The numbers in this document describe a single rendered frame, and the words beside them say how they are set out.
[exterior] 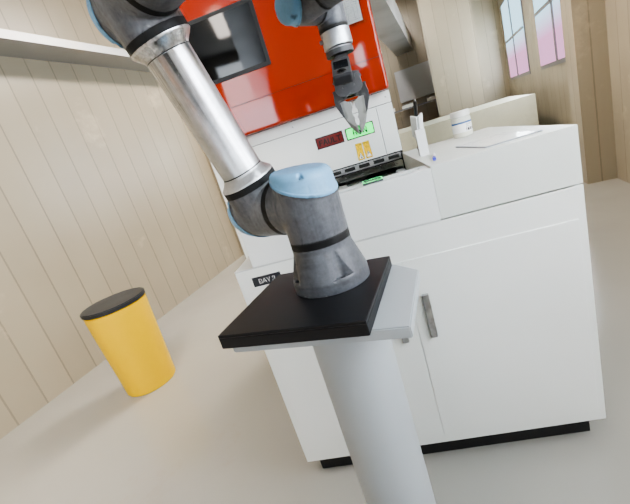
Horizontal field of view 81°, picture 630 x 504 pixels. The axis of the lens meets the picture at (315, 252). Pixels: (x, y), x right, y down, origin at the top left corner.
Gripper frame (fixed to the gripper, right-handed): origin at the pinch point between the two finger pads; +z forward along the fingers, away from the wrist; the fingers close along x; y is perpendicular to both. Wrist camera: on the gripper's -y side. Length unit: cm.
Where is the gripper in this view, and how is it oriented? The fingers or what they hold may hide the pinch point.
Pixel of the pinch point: (359, 128)
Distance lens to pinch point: 103.8
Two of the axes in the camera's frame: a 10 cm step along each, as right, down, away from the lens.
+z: 2.9, 9.2, 2.7
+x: -9.5, 2.5, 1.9
